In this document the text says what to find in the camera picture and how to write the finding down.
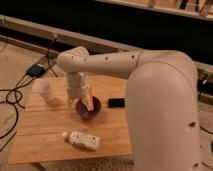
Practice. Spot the translucent plastic cup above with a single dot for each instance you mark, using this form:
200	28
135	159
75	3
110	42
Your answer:
44	89

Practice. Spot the orange stirring stick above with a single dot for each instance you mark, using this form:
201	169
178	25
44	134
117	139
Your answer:
90	104

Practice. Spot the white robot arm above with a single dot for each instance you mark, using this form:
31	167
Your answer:
160	103

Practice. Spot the black rectangular box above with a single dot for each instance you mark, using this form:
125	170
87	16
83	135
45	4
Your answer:
116	102

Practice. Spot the black power adapter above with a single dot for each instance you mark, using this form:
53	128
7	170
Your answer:
35	71

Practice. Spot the white plastic bottle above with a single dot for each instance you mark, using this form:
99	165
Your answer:
82	140

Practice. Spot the dark red bowl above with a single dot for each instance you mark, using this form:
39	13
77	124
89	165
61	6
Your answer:
84	112

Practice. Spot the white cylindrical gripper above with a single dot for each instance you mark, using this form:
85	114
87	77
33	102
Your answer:
77	89

